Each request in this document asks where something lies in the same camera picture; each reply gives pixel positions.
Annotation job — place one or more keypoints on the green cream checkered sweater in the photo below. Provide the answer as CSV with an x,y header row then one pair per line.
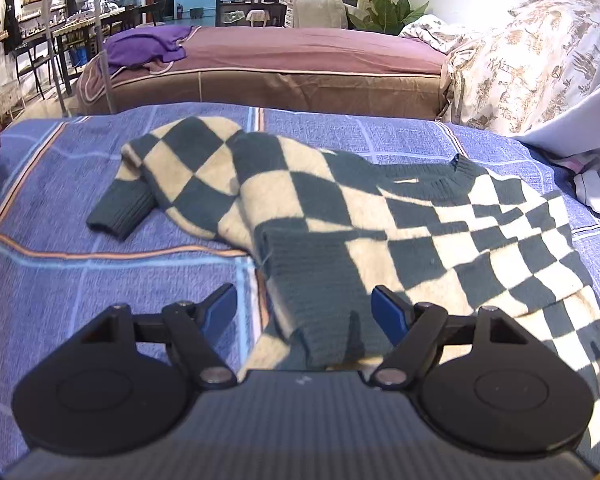
x,y
327,227

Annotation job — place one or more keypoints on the floral beige quilt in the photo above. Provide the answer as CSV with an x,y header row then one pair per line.
x,y
539,61

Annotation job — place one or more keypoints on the metal display rack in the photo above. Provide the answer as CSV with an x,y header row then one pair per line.
x,y
31,24

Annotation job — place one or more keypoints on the purple cloth on bed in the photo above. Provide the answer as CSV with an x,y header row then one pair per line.
x,y
137,46

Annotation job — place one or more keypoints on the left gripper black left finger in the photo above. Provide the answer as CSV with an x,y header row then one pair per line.
x,y
189,332

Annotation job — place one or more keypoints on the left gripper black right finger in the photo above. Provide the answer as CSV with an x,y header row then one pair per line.
x,y
419,333

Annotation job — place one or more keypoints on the green potted plant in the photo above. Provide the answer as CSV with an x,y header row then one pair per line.
x,y
388,17

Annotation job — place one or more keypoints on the white grey clothes pile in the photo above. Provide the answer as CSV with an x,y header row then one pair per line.
x,y
573,138

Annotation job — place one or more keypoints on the blue plaid bed sheet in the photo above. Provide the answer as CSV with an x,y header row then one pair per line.
x,y
56,274

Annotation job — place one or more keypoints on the dark cluttered work table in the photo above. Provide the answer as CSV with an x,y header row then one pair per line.
x,y
77,39

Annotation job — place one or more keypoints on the brown bed with maroon cover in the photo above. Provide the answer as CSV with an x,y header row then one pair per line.
x,y
318,70

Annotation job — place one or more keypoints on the dark wooden sideboard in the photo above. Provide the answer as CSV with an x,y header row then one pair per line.
x,y
250,13

